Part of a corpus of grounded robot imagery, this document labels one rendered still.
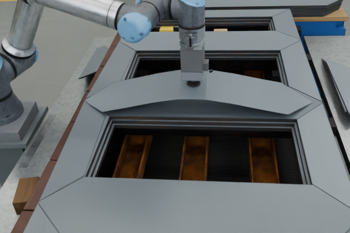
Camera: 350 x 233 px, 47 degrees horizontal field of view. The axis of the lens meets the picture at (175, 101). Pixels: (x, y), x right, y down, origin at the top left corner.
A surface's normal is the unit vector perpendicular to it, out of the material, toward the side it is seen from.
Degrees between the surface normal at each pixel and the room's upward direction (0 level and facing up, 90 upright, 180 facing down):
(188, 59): 90
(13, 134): 90
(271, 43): 0
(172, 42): 0
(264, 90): 12
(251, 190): 0
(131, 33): 92
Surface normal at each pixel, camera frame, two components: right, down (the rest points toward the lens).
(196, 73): -0.15, 0.56
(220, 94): 0.11, -0.81
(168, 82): -0.22, -0.82
